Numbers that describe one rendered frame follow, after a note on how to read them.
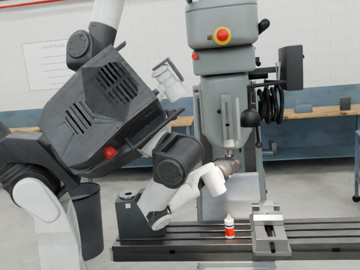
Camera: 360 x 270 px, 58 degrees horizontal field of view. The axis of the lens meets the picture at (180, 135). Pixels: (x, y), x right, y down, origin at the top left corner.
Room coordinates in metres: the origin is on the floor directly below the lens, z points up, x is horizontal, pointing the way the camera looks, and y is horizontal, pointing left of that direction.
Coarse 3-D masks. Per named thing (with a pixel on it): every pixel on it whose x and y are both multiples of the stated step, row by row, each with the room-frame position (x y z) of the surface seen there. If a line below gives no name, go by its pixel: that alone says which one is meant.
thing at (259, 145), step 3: (252, 105) 1.40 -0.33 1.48; (255, 105) 1.39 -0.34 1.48; (252, 108) 1.39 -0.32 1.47; (255, 108) 1.39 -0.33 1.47; (258, 129) 1.35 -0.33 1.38; (258, 132) 1.34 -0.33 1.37; (258, 135) 1.33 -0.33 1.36; (258, 138) 1.32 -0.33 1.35; (258, 141) 1.30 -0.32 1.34; (258, 144) 1.29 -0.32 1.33; (261, 144) 1.29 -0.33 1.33; (258, 147) 1.29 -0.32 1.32
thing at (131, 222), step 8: (128, 192) 1.48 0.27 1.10; (136, 192) 1.47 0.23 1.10; (120, 200) 1.42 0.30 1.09; (128, 200) 1.41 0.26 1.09; (120, 208) 1.40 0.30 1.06; (128, 208) 1.40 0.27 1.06; (136, 208) 1.40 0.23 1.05; (120, 216) 1.40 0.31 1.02; (128, 216) 1.40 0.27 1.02; (136, 216) 1.40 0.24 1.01; (144, 216) 1.40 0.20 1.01; (120, 224) 1.40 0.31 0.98; (128, 224) 1.40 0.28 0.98; (136, 224) 1.40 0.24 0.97; (144, 224) 1.40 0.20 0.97; (120, 232) 1.40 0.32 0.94; (128, 232) 1.40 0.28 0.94; (136, 232) 1.40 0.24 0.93; (144, 232) 1.40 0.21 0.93; (152, 232) 1.41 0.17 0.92; (160, 232) 1.41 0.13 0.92
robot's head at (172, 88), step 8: (160, 72) 1.00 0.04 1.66; (168, 72) 1.02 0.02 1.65; (160, 80) 1.02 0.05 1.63; (168, 80) 1.01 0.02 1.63; (176, 80) 1.03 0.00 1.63; (160, 88) 1.02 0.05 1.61; (168, 88) 1.01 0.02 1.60; (176, 88) 1.01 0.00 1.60; (184, 88) 1.03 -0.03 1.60; (160, 96) 1.01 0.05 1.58; (168, 96) 1.03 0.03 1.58; (176, 96) 1.01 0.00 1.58
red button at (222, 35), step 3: (219, 30) 1.13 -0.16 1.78; (222, 30) 1.12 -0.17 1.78; (225, 30) 1.12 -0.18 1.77; (219, 33) 1.12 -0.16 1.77; (222, 33) 1.12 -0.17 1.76; (225, 33) 1.12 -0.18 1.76; (216, 36) 1.13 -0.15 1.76; (219, 36) 1.12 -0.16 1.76; (222, 36) 1.12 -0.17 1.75; (225, 36) 1.12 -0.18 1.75; (219, 39) 1.12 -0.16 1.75; (222, 39) 1.12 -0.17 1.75; (225, 39) 1.12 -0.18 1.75
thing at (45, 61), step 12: (24, 48) 6.02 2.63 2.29; (36, 48) 5.99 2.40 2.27; (48, 48) 5.96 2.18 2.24; (60, 48) 5.93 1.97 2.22; (24, 60) 6.03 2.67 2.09; (36, 60) 6.00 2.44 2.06; (48, 60) 5.97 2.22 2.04; (60, 60) 5.93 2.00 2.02; (36, 72) 6.00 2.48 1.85; (48, 72) 5.97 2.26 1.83; (60, 72) 5.94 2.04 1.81; (72, 72) 5.91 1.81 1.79; (36, 84) 6.01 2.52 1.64; (48, 84) 5.98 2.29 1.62; (60, 84) 5.94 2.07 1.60
